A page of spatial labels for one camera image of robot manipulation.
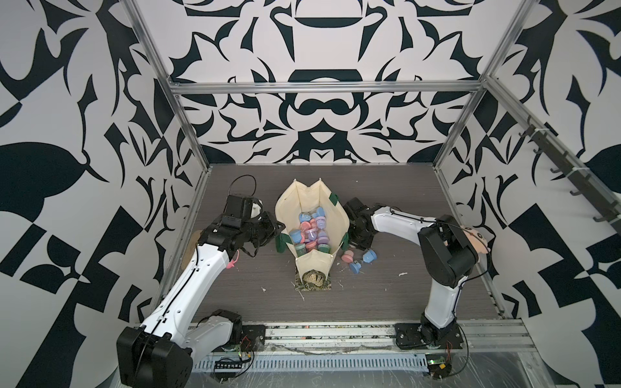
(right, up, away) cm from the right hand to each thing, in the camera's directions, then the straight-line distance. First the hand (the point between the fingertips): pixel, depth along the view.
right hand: (347, 239), depth 95 cm
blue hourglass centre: (+7, -5, -6) cm, 11 cm away
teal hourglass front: (-17, -1, -13) cm, 21 cm away
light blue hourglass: (-19, +3, -9) cm, 21 cm away
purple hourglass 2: (-13, +3, -5) cm, 15 cm away
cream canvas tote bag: (-13, +7, +1) cm, 14 cm away
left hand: (-22, +9, -18) cm, 30 cm away
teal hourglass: (-9, -1, -9) cm, 13 cm away
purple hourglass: (-10, +2, -6) cm, 11 cm away
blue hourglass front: (+2, -8, -10) cm, 12 cm away
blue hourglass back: (-17, +8, +2) cm, 19 cm away
